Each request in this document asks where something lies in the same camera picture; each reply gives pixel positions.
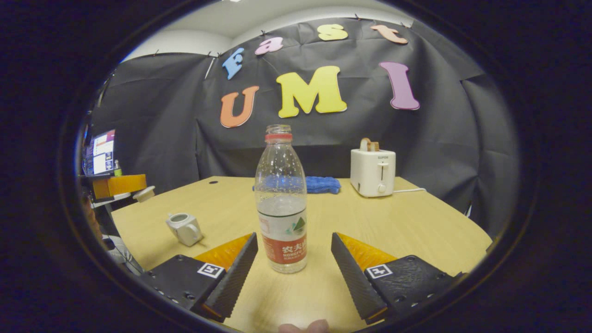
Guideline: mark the green bottle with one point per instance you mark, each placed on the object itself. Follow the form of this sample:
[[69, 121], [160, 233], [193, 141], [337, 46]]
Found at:
[[118, 170]]

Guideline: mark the white toaster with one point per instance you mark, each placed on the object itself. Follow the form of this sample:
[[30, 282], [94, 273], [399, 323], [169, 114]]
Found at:
[[372, 175]]

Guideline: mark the blue cloth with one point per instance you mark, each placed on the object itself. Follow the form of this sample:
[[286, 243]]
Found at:
[[323, 185]]

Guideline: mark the toast bread slice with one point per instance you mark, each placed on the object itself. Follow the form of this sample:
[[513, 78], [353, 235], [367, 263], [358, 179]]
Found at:
[[369, 145]]

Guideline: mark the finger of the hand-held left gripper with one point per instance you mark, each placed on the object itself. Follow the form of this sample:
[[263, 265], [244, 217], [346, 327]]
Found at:
[[120, 186]]

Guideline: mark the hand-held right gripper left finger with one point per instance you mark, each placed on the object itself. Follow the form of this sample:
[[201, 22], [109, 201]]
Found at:
[[236, 277]]

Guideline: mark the clear plastic water bottle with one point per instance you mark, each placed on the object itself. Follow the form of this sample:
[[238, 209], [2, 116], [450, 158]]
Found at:
[[282, 231]]

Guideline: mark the white teacup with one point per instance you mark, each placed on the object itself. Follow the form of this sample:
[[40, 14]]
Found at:
[[185, 229]]

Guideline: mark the black backdrop cloth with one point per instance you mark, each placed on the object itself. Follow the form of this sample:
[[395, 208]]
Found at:
[[162, 138]]

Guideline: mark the computer monitor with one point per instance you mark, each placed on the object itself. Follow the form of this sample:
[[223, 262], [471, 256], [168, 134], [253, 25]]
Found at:
[[102, 152]]

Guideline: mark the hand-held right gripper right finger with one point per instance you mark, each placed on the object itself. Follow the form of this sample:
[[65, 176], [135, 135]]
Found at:
[[354, 282]]

